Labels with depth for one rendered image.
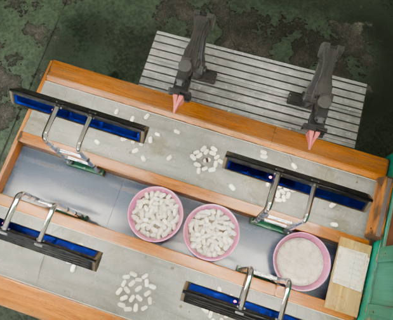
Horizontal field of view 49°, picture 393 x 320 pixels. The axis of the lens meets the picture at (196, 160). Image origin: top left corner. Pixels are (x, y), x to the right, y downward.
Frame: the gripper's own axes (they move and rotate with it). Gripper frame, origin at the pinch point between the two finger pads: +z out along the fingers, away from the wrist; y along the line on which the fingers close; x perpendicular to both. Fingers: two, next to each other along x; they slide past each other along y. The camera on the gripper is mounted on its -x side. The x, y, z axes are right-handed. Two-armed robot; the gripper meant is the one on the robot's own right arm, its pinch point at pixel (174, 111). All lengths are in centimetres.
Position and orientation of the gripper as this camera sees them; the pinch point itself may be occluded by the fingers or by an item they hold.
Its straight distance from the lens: 186.9
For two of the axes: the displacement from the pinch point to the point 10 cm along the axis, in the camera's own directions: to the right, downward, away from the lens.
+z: -2.7, 9.4, -2.2
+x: 0.1, 2.3, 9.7
